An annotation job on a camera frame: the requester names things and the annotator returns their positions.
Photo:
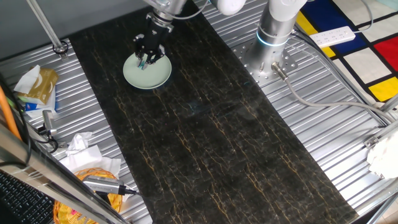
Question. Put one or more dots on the aluminium frame beam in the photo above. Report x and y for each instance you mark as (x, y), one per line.
(46, 174)

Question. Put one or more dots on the aluminium frame rail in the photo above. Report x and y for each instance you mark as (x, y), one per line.
(384, 208)
(388, 130)

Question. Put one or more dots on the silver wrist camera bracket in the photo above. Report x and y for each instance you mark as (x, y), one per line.
(157, 3)

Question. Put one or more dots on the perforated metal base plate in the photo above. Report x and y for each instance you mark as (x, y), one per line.
(290, 63)

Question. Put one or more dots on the yellow wicker basket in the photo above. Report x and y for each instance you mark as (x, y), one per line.
(65, 214)

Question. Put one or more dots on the pale green round plate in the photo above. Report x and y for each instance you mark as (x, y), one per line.
(155, 77)

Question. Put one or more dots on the orange tube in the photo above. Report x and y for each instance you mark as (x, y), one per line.
(7, 115)

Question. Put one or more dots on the white cloth at right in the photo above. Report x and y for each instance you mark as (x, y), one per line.
(384, 155)

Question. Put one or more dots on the gold tissue box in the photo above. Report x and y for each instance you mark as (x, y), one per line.
(43, 84)

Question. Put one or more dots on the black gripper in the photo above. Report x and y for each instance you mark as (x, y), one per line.
(155, 35)

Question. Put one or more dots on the dark marble pattern mat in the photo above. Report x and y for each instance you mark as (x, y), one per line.
(202, 140)

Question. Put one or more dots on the small silver depth camera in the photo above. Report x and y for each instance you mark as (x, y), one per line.
(49, 121)

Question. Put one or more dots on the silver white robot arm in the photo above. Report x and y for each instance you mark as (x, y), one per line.
(273, 31)

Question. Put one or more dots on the crumpled white tissue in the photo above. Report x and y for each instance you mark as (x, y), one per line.
(77, 143)

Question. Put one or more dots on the colourful block pattern cloth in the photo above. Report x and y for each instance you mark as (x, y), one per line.
(367, 62)

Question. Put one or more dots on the black computer keyboard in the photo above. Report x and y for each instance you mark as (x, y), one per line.
(21, 202)

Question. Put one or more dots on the teal plastic clothespin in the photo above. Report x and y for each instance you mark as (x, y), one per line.
(142, 65)

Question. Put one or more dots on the white power strip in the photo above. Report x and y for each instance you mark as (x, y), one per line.
(332, 36)

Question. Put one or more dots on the ribbed silver depth camera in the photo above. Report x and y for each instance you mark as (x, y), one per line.
(102, 185)

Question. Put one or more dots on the metal pole with foot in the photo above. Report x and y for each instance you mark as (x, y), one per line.
(46, 28)

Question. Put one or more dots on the blue white tissue pack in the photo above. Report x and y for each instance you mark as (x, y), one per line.
(34, 107)

